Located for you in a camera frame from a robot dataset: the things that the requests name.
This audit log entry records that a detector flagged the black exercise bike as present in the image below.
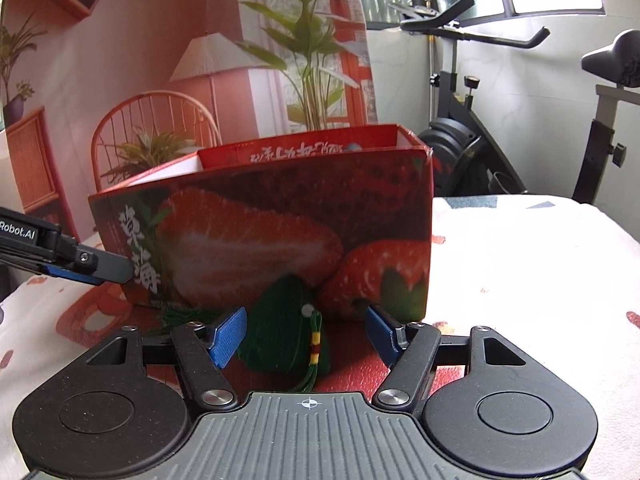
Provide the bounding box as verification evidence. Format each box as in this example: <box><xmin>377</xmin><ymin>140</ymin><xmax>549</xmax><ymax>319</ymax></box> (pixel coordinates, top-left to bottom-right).
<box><xmin>387</xmin><ymin>0</ymin><xmax>640</xmax><ymax>206</ymax></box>

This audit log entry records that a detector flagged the red strawberry print box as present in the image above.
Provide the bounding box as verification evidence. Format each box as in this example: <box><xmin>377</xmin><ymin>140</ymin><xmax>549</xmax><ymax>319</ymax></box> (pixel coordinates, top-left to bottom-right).
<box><xmin>89</xmin><ymin>122</ymin><xmax>434</xmax><ymax>324</ymax></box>

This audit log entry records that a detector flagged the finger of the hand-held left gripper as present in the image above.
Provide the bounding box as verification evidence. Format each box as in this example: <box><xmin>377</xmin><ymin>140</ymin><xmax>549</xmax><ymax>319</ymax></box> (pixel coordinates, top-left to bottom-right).
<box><xmin>42</xmin><ymin>245</ymin><xmax>135</xmax><ymax>287</ymax></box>

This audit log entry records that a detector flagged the room scene wall poster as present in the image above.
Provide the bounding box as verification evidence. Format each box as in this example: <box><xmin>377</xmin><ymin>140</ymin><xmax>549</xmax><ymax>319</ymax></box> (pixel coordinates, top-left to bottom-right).
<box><xmin>0</xmin><ymin>0</ymin><xmax>382</xmax><ymax>242</ymax></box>

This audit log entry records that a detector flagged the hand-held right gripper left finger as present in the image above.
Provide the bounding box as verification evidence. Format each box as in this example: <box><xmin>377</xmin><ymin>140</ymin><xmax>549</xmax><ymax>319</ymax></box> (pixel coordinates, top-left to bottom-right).
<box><xmin>87</xmin><ymin>306</ymin><xmax>247</xmax><ymax>409</ymax></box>

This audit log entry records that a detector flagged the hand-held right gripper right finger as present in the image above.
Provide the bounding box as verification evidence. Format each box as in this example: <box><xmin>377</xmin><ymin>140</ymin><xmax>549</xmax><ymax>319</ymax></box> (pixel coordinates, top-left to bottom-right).
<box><xmin>366</xmin><ymin>304</ymin><xmax>526</xmax><ymax>409</ymax></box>

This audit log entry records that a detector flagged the green knitted zongzi toy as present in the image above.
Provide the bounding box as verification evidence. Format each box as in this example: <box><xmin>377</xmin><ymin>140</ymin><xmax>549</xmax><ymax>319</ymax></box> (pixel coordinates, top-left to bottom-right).
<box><xmin>160</xmin><ymin>275</ymin><xmax>334</xmax><ymax>394</ymax></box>

